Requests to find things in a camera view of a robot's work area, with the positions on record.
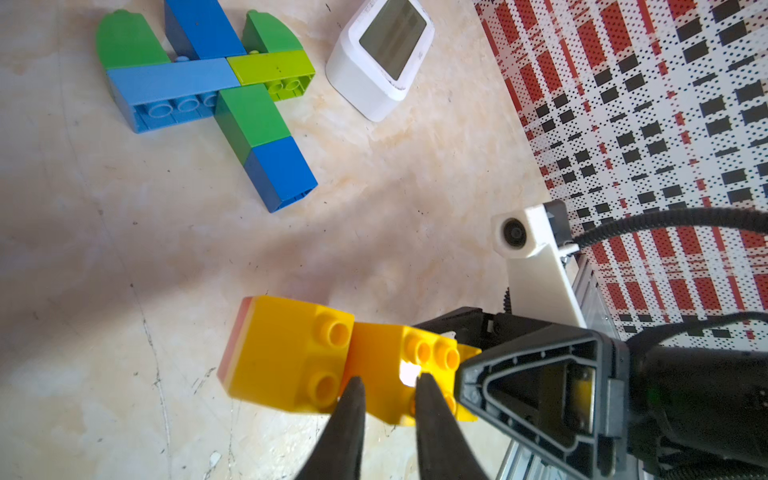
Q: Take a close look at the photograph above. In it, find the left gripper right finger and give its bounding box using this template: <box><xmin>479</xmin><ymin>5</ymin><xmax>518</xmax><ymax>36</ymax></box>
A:
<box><xmin>415</xmin><ymin>373</ymin><xmax>488</xmax><ymax>479</ymax></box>

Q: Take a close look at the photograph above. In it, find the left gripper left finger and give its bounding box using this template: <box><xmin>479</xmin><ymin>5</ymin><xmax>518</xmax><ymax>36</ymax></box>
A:
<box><xmin>295</xmin><ymin>377</ymin><xmax>366</xmax><ymax>480</ymax></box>

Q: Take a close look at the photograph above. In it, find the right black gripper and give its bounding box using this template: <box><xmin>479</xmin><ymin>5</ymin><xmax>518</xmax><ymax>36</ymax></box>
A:
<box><xmin>413</xmin><ymin>307</ymin><xmax>661</xmax><ymax>480</ymax></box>

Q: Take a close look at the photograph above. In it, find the yellow tall lego brick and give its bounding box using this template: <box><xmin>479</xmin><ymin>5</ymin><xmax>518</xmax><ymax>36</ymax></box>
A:
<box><xmin>224</xmin><ymin>295</ymin><xmax>355</xmax><ymax>413</ymax></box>

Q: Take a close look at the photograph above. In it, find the yellow square lego brick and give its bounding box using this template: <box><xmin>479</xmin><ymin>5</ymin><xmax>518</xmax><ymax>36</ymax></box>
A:
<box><xmin>341</xmin><ymin>322</ymin><xmax>481</xmax><ymax>426</ymax></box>

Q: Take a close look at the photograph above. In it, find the red square lego brick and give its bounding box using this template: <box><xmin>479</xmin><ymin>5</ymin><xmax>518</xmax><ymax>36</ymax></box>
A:
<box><xmin>217</xmin><ymin>297</ymin><xmax>253</xmax><ymax>389</ymax></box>

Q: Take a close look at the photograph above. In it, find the green square lego brick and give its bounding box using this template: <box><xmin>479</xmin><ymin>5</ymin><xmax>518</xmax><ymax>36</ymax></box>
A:
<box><xmin>214</xmin><ymin>85</ymin><xmax>290</xmax><ymax>165</ymax></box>

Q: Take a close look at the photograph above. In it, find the lime green long lego brick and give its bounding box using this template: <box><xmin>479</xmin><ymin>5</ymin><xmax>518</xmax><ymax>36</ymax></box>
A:
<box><xmin>227</xmin><ymin>50</ymin><xmax>316</xmax><ymax>102</ymax></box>

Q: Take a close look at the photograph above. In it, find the light blue long lego brick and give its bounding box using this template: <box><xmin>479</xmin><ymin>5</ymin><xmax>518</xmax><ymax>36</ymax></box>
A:
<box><xmin>106</xmin><ymin>58</ymin><xmax>240</xmax><ymax>134</ymax></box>

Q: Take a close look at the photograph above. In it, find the green curved lego brick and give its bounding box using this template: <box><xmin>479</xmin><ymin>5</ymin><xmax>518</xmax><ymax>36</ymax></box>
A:
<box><xmin>96</xmin><ymin>9</ymin><xmax>171</xmax><ymax>70</ymax></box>
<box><xmin>242</xmin><ymin>10</ymin><xmax>303</xmax><ymax>53</ymax></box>

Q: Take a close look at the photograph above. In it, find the blue square lego brick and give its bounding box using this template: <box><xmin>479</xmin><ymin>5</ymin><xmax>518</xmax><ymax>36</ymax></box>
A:
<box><xmin>164</xmin><ymin>0</ymin><xmax>247</xmax><ymax>60</ymax></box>

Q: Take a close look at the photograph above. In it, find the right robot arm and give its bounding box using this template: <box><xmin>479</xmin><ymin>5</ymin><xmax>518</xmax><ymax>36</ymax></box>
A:
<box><xmin>423</xmin><ymin>200</ymin><xmax>767</xmax><ymax>479</ymax></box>

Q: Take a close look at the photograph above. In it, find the white digital clock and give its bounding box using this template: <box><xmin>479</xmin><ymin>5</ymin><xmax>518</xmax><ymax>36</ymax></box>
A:
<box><xmin>325</xmin><ymin>0</ymin><xmax>435</xmax><ymax>122</ymax></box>

